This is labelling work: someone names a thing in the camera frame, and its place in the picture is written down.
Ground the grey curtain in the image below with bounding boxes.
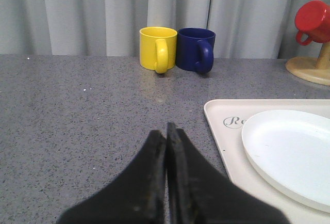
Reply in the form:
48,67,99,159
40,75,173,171
1,0,329,58

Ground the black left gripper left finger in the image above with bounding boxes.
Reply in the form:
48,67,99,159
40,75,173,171
57,130,166,223

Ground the yellow mug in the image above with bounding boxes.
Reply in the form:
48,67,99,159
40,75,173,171
140,27,177,74

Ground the red mug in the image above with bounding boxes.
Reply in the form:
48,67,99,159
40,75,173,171
294,0,329,46

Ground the white round plate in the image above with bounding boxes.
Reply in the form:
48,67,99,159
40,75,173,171
241,110,329,213

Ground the beige rabbit serving tray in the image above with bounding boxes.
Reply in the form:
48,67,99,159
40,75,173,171
204,99,329,223

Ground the navy blue mug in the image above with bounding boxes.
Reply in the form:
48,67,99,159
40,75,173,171
176,27,216,74

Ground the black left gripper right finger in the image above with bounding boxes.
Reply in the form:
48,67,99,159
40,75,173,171
166,122,289,223

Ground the wooden mug tree stand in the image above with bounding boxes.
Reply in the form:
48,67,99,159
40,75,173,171
286,42,329,86

